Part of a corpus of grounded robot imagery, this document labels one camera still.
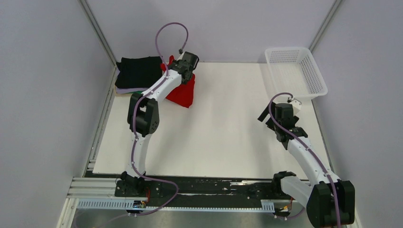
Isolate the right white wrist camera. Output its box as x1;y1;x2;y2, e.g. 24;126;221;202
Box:
287;97;302;114

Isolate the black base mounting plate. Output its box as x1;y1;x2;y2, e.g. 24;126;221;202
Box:
114;176;291;208

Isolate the folded lavender t shirt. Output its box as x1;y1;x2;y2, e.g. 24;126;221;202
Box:
115;87;147;95

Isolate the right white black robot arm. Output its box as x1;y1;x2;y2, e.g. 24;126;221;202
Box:
258;102;355;228

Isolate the folded black t shirt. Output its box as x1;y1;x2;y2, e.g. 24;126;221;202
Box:
115;57;163;89

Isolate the red t shirt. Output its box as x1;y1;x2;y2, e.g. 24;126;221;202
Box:
155;57;195;108

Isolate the aluminium frame rail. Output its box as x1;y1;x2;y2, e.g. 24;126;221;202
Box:
67;177;354;204

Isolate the white plastic basket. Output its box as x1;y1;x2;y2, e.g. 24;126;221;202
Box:
264;47;328;100

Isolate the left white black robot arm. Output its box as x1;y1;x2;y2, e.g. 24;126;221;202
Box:
115;52;199;197

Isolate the white slotted cable duct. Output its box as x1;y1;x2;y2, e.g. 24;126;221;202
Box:
77;199;275;213

